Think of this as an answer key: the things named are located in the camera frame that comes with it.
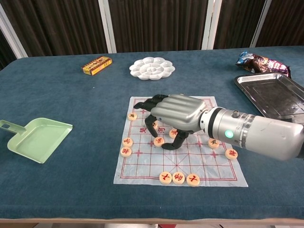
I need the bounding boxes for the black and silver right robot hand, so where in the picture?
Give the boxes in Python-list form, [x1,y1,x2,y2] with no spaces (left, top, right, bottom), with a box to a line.
[133,94,208,151]

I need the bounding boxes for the white flower-shaped paint palette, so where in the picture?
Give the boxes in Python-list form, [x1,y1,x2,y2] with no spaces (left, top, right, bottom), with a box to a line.
[129,57,176,82]

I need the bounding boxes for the white chinese chess board sheet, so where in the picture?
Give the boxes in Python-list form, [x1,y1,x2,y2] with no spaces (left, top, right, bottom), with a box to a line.
[113,95,249,188]

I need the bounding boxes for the blue white snack wrapper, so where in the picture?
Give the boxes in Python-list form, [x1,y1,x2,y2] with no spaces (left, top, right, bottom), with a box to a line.
[235,50,257,69]

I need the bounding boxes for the stainless steel rectangular tray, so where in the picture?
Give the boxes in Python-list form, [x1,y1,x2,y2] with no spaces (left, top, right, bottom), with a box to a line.
[233,73,304,124]

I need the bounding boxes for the yellow red card box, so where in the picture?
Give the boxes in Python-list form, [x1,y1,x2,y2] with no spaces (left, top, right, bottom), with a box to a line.
[81,56,113,76]

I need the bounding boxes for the purple brown snack packet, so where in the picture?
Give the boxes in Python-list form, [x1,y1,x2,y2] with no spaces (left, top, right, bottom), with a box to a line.
[247,54,292,78]

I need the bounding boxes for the blue felt tablecloth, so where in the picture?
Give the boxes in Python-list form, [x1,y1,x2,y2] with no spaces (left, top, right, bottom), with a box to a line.
[0,46,304,221]

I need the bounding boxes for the light green plastic dustpan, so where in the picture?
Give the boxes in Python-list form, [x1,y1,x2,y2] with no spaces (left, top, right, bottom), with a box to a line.
[0,117,74,165]

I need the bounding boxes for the white partition frame post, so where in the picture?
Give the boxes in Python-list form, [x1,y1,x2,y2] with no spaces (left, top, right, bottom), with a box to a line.
[201,0,222,51]
[98,0,117,54]
[0,10,29,58]
[249,0,272,48]

